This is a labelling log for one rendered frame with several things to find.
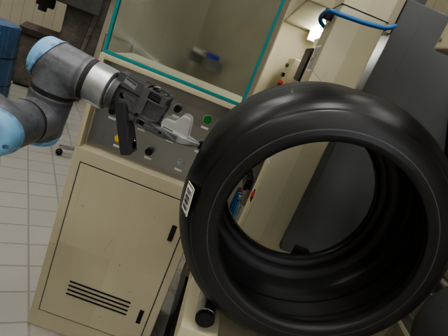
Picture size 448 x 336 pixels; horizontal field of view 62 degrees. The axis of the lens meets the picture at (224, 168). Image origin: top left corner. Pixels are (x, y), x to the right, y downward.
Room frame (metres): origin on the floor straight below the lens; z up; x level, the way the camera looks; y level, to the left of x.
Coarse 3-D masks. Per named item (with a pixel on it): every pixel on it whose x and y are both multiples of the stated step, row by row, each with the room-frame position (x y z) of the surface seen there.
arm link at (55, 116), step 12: (36, 96) 0.72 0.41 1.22; (48, 96) 0.72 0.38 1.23; (48, 108) 0.72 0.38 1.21; (60, 108) 0.74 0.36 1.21; (48, 120) 0.70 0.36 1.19; (60, 120) 0.75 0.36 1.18; (48, 132) 0.71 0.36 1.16; (60, 132) 0.76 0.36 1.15; (36, 144) 0.72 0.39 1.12; (48, 144) 0.74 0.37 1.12
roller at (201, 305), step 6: (198, 300) 0.75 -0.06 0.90; (204, 300) 0.73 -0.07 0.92; (198, 306) 0.72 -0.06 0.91; (204, 306) 0.71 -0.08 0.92; (210, 306) 0.71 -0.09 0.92; (198, 312) 0.69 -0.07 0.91; (204, 312) 0.69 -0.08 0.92; (210, 312) 0.69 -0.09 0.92; (198, 318) 0.69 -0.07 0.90; (204, 318) 0.69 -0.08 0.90; (210, 318) 0.69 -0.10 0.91; (198, 324) 0.69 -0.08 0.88; (204, 324) 0.69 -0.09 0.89; (210, 324) 0.69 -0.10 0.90
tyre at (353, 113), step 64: (256, 128) 0.68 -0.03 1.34; (320, 128) 0.67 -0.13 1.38; (384, 128) 0.68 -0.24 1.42; (384, 192) 0.96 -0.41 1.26; (192, 256) 0.68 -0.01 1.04; (256, 256) 0.95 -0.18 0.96; (320, 256) 0.96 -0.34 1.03; (384, 256) 0.92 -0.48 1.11; (256, 320) 0.67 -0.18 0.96; (320, 320) 0.79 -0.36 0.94; (384, 320) 0.69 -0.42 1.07
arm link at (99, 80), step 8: (96, 64) 0.74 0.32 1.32; (104, 64) 0.76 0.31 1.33; (96, 72) 0.73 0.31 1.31; (104, 72) 0.74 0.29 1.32; (112, 72) 0.75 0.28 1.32; (88, 80) 0.72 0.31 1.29; (96, 80) 0.72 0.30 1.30; (104, 80) 0.73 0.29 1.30; (112, 80) 0.75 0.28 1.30; (88, 88) 0.72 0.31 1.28; (96, 88) 0.72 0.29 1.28; (104, 88) 0.72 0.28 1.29; (88, 96) 0.73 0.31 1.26; (96, 96) 0.72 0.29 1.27; (104, 96) 0.74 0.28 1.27; (96, 104) 0.73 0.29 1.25
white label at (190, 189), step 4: (188, 184) 0.69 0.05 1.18; (188, 188) 0.68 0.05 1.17; (192, 188) 0.67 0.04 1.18; (188, 192) 0.68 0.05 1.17; (192, 192) 0.66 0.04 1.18; (184, 196) 0.69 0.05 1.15; (188, 196) 0.67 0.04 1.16; (192, 196) 0.66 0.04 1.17; (184, 200) 0.69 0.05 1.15; (188, 200) 0.67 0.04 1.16; (184, 204) 0.68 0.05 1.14; (188, 204) 0.66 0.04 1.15; (184, 208) 0.68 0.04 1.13; (188, 208) 0.66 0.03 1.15; (184, 212) 0.67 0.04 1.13
